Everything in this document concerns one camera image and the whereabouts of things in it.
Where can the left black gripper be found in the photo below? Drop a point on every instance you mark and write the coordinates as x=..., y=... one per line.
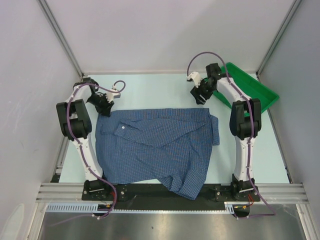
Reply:
x=105, y=110

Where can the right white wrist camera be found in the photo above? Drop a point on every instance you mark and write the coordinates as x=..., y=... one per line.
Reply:
x=194, y=77

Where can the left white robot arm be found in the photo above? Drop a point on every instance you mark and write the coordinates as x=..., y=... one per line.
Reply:
x=76, y=125

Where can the aluminium frame rail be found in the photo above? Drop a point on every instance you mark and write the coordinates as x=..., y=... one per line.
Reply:
x=286, y=193

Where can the grey slotted cable duct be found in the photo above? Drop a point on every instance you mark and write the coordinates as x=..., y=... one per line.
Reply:
x=99, y=208

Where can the green plastic tray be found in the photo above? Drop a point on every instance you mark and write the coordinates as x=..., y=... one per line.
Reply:
x=252, y=87

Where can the blue checkered long sleeve shirt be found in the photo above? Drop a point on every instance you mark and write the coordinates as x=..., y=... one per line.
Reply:
x=171, y=145

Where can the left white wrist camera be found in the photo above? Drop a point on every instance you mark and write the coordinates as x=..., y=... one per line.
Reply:
x=112, y=94

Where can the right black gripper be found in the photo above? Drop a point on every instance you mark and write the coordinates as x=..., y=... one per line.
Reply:
x=196, y=92

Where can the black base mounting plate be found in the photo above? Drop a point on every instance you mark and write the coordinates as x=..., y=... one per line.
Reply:
x=142, y=196

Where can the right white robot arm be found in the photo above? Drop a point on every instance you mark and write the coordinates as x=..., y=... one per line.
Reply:
x=244, y=123

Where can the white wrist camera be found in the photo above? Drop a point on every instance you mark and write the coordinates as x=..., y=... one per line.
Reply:
x=112, y=94
x=194, y=77

